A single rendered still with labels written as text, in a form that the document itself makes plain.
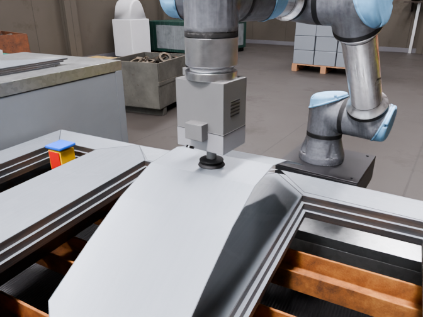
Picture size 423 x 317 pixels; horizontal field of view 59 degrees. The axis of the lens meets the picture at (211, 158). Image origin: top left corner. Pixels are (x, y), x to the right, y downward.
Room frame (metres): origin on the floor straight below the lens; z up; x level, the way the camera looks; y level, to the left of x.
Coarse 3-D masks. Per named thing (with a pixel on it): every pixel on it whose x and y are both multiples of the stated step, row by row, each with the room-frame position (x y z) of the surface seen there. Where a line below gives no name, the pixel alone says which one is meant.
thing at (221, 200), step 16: (144, 176) 0.52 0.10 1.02; (160, 176) 0.51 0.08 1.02; (176, 176) 0.51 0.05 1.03; (192, 176) 0.50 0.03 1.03; (208, 176) 0.50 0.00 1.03; (128, 192) 0.48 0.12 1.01; (144, 192) 0.48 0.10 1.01; (160, 192) 0.48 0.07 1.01; (176, 192) 0.47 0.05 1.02; (192, 192) 0.47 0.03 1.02; (208, 192) 0.46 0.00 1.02; (224, 192) 0.46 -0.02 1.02; (240, 192) 0.46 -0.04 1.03; (176, 208) 0.44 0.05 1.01; (192, 208) 0.44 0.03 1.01; (208, 208) 0.43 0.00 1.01; (224, 208) 0.43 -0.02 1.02; (240, 208) 0.43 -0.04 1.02; (224, 224) 0.40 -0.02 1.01
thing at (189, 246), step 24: (120, 216) 0.44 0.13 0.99; (144, 216) 0.44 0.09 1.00; (168, 216) 0.43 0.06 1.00; (192, 216) 0.42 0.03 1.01; (96, 240) 0.42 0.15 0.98; (120, 240) 0.41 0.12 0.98; (144, 240) 0.40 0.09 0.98; (168, 240) 0.40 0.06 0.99; (192, 240) 0.39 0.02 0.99; (216, 240) 0.38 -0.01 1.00; (168, 264) 0.36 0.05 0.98; (192, 264) 0.36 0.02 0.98
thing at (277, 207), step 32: (32, 160) 1.01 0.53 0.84; (96, 192) 0.78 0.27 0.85; (256, 192) 0.76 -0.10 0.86; (288, 192) 0.76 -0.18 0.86; (64, 224) 0.68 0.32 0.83; (256, 224) 0.63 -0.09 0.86; (288, 224) 0.65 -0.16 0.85; (352, 224) 0.68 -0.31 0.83; (384, 224) 0.66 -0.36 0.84; (416, 224) 0.64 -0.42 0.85; (0, 256) 0.55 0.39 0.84; (224, 256) 0.53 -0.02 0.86; (256, 256) 0.53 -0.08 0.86; (224, 288) 0.45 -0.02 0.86; (256, 288) 0.47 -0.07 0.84
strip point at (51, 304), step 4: (48, 300) 0.35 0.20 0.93; (48, 304) 0.35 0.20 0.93; (52, 304) 0.35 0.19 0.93; (56, 304) 0.34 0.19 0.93; (60, 304) 0.34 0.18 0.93; (48, 308) 0.34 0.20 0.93; (52, 308) 0.34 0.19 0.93; (56, 308) 0.34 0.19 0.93; (60, 308) 0.34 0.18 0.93; (64, 308) 0.34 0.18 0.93; (68, 308) 0.34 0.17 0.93; (48, 312) 0.34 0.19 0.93; (52, 312) 0.34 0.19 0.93; (56, 312) 0.34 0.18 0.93; (60, 312) 0.33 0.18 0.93; (64, 312) 0.33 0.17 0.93; (68, 312) 0.33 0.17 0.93; (72, 312) 0.33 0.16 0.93; (76, 312) 0.33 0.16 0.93; (52, 316) 0.33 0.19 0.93; (56, 316) 0.33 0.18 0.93; (60, 316) 0.33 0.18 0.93; (64, 316) 0.33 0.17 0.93; (68, 316) 0.33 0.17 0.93; (72, 316) 0.33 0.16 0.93; (76, 316) 0.33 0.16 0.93; (80, 316) 0.33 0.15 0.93; (84, 316) 0.32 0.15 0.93
